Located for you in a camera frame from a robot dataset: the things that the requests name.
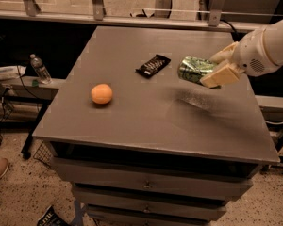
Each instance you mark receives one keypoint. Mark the black printed bag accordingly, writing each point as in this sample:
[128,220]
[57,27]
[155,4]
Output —
[51,218]

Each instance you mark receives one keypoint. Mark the low grey bench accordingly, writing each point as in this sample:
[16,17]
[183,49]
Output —
[27,89]

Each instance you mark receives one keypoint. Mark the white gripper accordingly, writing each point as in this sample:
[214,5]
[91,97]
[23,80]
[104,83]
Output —
[250,55]

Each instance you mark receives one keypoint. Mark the black rxbar chocolate wrapper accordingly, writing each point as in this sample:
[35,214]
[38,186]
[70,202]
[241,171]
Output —
[153,66]

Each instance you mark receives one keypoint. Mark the clear plastic water bottle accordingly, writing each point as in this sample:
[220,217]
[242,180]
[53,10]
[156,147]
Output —
[40,69]

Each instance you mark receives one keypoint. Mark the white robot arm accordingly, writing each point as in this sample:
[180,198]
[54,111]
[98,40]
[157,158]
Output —
[273,42]

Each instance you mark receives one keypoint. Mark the grey drawer cabinet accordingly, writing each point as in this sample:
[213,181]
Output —
[163,151]

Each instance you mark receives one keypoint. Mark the crushed green soda can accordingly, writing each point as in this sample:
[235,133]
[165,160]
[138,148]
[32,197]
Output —
[193,69]

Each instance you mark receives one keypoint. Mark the orange fruit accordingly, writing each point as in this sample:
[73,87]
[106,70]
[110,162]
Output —
[101,94]

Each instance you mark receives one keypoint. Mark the white tissue pack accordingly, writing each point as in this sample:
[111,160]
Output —
[11,72]

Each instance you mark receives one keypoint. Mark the metal window rail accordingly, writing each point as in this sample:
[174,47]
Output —
[140,13]

